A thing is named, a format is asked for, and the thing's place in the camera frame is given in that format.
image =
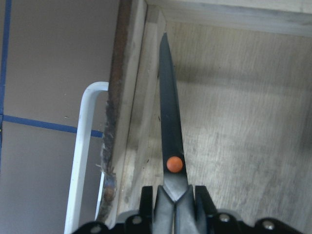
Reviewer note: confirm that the black orange scissors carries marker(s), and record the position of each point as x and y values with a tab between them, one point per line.
174	209

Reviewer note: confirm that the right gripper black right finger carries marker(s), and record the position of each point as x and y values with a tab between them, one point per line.
205	210

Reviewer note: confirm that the light wooden drawer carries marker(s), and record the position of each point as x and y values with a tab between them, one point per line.
244	81

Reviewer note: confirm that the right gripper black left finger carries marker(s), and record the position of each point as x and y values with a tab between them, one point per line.
146	209

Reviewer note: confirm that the white drawer handle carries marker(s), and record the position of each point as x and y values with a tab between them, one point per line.
85	120

